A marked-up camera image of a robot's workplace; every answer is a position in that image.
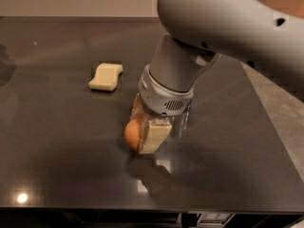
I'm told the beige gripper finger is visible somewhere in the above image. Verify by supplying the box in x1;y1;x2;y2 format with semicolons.
138;116;172;154
130;93;143;120

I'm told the orange fruit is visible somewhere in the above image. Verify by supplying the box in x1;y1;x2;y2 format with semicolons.
123;118;142;151

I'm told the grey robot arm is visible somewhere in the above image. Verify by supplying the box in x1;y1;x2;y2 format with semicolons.
124;0;304;154

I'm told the yellow sponge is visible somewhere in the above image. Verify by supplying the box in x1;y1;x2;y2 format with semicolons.
88;63;123;92

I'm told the blue silver drink can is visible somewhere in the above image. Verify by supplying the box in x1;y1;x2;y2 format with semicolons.
172;104;191;140

